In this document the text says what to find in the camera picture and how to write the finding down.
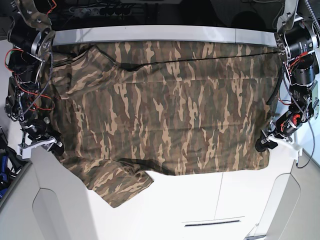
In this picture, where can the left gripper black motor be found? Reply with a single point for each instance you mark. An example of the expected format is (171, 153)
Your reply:
(282, 128)

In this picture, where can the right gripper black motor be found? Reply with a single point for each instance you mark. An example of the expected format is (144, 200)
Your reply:
(41, 132)

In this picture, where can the camouflage T-shirt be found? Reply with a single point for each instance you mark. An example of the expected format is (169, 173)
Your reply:
(124, 109)

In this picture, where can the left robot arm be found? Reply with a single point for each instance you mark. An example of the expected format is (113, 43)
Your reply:
(297, 37)

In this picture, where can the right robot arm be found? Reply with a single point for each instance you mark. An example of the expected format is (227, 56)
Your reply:
(30, 62)

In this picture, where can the blue black items bin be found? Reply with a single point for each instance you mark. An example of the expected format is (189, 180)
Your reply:
(11, 164)

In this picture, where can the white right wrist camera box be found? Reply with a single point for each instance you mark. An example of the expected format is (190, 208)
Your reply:
(25, 151)

